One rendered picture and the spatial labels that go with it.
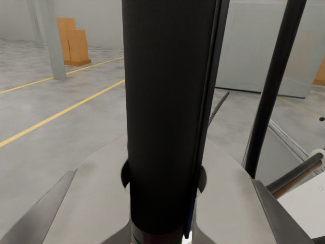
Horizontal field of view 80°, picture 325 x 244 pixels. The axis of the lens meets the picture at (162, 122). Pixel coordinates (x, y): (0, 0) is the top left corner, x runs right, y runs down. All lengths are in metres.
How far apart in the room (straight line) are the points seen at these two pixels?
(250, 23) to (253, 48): 0.57
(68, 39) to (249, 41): 6.07
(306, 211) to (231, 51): 5.17
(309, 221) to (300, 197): 0.05
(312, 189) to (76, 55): 8.14
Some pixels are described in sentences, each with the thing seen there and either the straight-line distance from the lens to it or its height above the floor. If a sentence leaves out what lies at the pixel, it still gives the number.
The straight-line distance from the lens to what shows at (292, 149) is 1.28.
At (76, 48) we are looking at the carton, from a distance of 8.30.
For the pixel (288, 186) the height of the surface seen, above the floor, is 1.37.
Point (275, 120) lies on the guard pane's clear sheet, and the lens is 1.44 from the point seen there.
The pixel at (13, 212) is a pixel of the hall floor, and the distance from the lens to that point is 2.32.
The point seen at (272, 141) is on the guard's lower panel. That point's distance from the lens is 1.44.
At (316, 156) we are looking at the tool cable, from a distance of 0.37.
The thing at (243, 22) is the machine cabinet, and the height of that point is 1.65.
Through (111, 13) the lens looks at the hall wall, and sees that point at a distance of 13.98.
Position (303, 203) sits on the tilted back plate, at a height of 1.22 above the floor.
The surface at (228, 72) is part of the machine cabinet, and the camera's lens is 5.63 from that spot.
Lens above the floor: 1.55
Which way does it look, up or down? 27 degrees down
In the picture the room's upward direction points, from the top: 3 degrees clockwise
